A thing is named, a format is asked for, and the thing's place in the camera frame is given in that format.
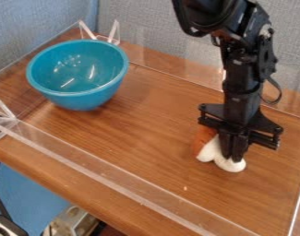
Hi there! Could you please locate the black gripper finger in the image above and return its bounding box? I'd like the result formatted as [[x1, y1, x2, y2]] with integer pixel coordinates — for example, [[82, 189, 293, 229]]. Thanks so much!
[[218, 131, 233, 159], [231, 134, 249, 162]]

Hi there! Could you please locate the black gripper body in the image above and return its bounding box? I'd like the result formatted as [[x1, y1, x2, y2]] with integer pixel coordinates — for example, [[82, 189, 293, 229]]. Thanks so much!
[[197, 103, 284, 149]]

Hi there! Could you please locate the brown and white toy mushroom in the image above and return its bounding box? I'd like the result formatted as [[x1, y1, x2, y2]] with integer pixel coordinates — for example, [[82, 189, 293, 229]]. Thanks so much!
[[193, 125, 245, 172]]

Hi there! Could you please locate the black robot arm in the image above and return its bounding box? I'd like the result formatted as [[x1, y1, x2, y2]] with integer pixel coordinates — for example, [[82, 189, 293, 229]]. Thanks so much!
[[171, 0, 282, 162]]

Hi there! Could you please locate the blue plastic bowl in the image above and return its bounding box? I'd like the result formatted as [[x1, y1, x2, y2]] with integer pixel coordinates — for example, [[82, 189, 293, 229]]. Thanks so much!
[[25, 40, 128, 111]]

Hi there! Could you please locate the clear acrylic back barrier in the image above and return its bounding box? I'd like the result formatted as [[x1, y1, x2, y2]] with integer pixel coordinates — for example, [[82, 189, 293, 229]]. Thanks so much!
[[119, 41, 300, 117]]

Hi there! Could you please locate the clear acrylic barrier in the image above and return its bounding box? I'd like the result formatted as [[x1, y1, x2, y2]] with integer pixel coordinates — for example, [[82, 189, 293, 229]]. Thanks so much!
[[119, 41, 300, 117], [0, 100, 260, 236]]

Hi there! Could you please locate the clear acrylic front barrier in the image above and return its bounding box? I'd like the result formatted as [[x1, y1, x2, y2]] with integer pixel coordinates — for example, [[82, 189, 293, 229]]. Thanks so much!
[[0, 100, 260, 236]]

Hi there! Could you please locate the black and white object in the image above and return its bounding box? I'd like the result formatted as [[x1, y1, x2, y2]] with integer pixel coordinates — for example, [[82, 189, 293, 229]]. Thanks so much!
[[0, 215, 28, 236]]

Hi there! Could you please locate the black cable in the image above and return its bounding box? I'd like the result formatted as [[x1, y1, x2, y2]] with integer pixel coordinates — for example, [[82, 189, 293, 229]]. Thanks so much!
[[258, 77, 282, 105]]

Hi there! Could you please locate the clear acrylic corner bracket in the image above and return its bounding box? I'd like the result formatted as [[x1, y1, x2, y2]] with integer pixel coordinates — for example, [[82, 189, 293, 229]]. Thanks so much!
[[78, 20, 120, 46]]

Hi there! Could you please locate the grey metal bracket under table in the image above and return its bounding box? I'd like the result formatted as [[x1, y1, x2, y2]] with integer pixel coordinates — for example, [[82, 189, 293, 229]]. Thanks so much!
[[40, 206, 100, 236]]

